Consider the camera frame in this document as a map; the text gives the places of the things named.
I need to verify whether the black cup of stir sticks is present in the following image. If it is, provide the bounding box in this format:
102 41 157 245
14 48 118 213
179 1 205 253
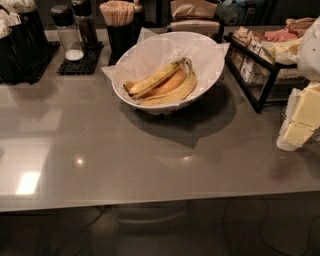
99 0 135 59

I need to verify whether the yellow banana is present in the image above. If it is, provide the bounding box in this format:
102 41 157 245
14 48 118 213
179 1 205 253
138 58 197 107
128 57 186 98

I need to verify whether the black rubber mat large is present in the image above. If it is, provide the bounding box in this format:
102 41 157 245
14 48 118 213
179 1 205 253
0 41 60 85

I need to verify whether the black rubber mat small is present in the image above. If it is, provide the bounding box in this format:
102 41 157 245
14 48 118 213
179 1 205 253
57 41 103 75

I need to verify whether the dark pepper shaker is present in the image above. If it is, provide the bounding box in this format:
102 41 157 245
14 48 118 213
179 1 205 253
71 0 98 49

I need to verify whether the middle orange-yellow banana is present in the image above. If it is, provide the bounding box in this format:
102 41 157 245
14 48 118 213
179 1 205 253
143 64 187 98

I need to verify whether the black condiment caddy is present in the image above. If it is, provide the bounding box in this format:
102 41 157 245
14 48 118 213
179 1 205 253
0 0 48 79

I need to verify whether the black wire packet rack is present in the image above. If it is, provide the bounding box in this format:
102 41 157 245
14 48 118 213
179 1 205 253
224 33 307 113

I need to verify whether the clear sugar shaker black lid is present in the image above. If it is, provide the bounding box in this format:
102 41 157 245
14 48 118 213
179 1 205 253
50 5 84 61

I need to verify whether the white paper liner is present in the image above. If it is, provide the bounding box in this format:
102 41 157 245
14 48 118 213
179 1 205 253
100 27 231 108

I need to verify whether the white bowl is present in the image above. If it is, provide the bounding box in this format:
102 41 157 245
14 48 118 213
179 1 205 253
111 31 226 115

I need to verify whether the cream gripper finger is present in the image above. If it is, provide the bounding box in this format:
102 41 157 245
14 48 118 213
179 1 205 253
276 120 313 151

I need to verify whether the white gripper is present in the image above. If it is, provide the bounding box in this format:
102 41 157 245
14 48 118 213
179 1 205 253
292 16 320 130

